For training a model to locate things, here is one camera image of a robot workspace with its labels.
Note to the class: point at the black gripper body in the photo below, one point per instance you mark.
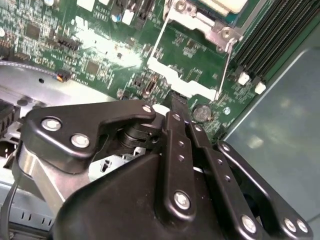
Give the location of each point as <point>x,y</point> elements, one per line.
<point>112,205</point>

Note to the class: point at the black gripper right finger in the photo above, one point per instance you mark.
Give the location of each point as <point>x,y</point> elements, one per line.
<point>217,170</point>

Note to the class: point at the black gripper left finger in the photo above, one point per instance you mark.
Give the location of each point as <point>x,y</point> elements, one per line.
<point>178,162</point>

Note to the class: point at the metal socket cover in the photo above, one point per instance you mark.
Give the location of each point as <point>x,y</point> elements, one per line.
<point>200,88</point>

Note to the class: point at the silver CPU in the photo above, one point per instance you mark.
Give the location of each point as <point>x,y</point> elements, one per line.
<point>220,5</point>

